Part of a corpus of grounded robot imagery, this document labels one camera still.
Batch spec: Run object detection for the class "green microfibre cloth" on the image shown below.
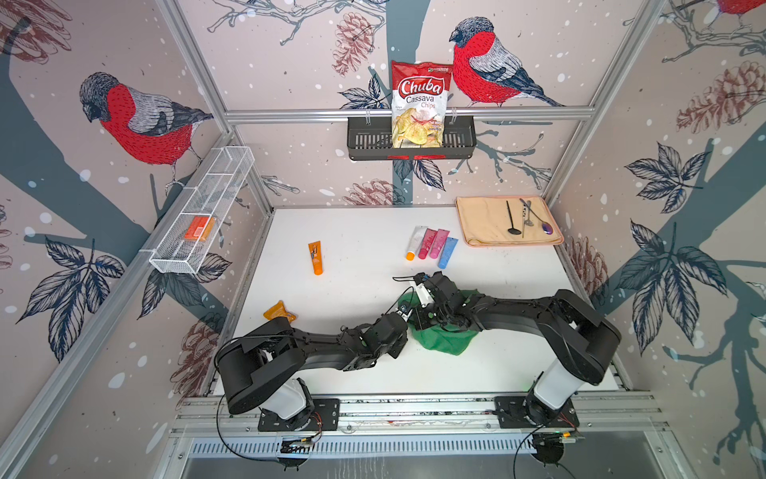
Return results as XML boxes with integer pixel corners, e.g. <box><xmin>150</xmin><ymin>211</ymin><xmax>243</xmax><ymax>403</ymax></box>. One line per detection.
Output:
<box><xmin>396</xmin><ymin>287</ymin><xmax>479</xmax><ymax>356</ymax></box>

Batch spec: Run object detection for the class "light blue toothpaste tube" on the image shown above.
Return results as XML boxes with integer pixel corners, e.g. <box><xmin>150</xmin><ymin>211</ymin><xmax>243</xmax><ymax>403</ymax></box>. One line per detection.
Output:
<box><xmin>438</xmin><ymin>237</ymin><xmax>458</xmax><ymax>269</ymax></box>

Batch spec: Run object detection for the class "light pink toothpaste tube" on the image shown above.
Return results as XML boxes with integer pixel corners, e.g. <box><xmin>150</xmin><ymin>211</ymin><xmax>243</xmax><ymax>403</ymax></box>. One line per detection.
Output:
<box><xmin>429</xmin><ymin>229</ymin><xmax>449</xmax><ymax>259</ymax></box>

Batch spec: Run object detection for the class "dark pink toothpaste tube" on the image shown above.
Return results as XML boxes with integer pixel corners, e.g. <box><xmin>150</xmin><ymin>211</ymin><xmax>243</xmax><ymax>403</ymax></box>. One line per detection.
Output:
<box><xmin>418</xmin><ymin>229</ymin><xmax>437</xmax><ymax>259</ymax></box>

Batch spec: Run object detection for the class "white orange-capped toothpaste tube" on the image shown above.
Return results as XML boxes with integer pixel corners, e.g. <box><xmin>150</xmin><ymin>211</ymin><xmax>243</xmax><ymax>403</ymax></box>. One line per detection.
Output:
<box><xmin>405</xmin><ymin>226</ymin><xmax>427</xmax><ymax>261</ymax></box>

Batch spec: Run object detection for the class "orange toothpaste tube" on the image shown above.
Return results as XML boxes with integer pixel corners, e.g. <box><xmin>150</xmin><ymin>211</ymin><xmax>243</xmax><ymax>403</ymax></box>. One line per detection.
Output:
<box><xmin>308</xmin><ymin>241</ymin><xmax>323</xmax><ymax>275</ymax></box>

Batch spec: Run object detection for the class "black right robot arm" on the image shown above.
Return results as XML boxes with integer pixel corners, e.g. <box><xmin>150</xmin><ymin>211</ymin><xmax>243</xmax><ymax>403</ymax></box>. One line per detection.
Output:
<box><xmin>410</xmin><ymin>271</ymin><xmax>622</xmax><ymax>425</ymax></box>

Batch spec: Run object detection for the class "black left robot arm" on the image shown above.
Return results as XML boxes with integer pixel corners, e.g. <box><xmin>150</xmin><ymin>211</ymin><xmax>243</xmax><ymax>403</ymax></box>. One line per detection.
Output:
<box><xmin>213</xmin><ymin>313</ymin><xmax>408</xmax><ymax>414</ymax></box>

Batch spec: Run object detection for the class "beige cloth mat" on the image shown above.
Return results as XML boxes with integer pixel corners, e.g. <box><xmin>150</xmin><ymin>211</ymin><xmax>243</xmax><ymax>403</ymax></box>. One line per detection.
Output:
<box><xmin>456</xmin><ymin>196</ymin><xmax>564</xmax><ymax>247</ymax></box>

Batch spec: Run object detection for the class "black ladle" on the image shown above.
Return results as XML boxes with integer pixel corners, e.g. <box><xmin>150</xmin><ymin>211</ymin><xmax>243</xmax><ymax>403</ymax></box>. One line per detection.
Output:
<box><xmin>506</xmin><ymin>201</ymin><xmax>522</xmax><ymax>237</ymax></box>

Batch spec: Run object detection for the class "orange snack wrapper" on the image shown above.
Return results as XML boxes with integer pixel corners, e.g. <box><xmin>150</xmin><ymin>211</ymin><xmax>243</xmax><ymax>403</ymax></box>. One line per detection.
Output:
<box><xmin>263</xmin><ymin>301</ymin><xmax>297</xmax><ymax>323</ymax></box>

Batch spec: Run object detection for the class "purple spoon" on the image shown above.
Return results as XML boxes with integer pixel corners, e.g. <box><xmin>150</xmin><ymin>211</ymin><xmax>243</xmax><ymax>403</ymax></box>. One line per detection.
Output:
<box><xmin>528</xmin><ymin>204</ymin><xmax>555</xmax><ymax>236</ymax></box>

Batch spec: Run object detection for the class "red cassava chips bag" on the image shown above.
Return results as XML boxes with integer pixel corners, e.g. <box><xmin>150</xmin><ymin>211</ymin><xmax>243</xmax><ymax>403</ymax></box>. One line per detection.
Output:
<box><xmin>391</xmin><ymin>62</ymin><xmax>452</xmax><ymax>149</ymax></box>

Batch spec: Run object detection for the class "orange packet in basket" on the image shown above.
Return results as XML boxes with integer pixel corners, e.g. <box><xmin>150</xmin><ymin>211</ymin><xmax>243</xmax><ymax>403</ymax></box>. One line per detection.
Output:
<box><xmin>184</xmin><ymin>216</ymin><xmax>217</xmax><ymax>243</ymax></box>

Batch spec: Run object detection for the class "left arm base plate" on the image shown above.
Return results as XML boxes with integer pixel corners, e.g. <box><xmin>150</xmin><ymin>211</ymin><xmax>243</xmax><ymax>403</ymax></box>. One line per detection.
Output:
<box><xmin>257</xmin><ymin>398</ymin><xmax>340</xmax><ymax>432</ymax></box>

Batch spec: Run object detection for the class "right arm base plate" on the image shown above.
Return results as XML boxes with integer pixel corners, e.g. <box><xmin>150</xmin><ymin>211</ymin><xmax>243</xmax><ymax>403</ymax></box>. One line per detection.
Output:
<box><xmin>494</xmin><ymin>394</ymin><xmax>580</xmax><ymax>429</ymax></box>

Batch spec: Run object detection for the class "black wall basket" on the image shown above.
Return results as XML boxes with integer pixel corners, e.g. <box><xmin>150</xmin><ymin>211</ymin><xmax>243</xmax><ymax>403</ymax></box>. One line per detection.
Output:
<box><xmin>347</xmin><ymin>116</ymin><xmax>477</xmax><ymax>161</ymax></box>

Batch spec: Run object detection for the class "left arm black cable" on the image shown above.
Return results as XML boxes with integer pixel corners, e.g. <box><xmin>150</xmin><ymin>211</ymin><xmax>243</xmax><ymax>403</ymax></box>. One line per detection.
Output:
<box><xmin>213</xmin><ymin>292</ymin><xmax>414</xmax><ymax>467</ymax></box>

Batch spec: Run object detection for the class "aluminium front rail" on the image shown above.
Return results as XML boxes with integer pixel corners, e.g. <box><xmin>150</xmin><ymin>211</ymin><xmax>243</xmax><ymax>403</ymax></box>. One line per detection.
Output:
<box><xmin>169</xmin><ymin>390</ymin><xmax>670</xmax><ymax>438</ymax></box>

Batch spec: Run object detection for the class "white wire shelf basket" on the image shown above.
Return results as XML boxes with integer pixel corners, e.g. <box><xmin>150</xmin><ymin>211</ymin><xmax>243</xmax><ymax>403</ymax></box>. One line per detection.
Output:
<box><xmin>150</xmin><ymin>146</ymin><xmax>255</xmax><ymax>275</ymax></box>

